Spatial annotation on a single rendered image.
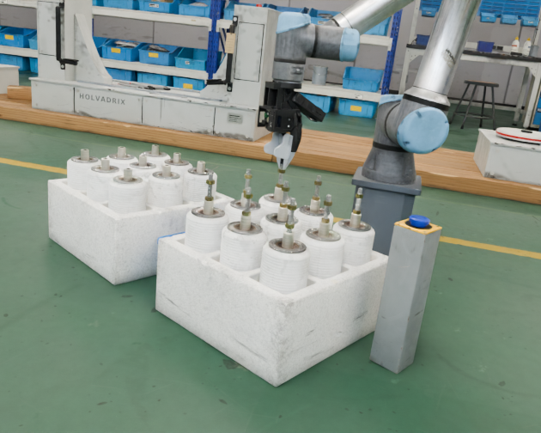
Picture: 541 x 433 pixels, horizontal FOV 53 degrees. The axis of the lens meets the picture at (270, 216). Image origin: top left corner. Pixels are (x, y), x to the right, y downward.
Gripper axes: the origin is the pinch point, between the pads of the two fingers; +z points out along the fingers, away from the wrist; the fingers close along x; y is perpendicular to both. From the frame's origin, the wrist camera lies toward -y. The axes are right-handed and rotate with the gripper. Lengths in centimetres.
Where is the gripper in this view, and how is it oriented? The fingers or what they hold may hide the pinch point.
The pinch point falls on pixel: (284, 163)
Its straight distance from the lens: 136.9
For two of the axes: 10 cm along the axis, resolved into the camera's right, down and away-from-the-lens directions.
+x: 5.7, 3.1, -7.6
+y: -8.2, 1.0, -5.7
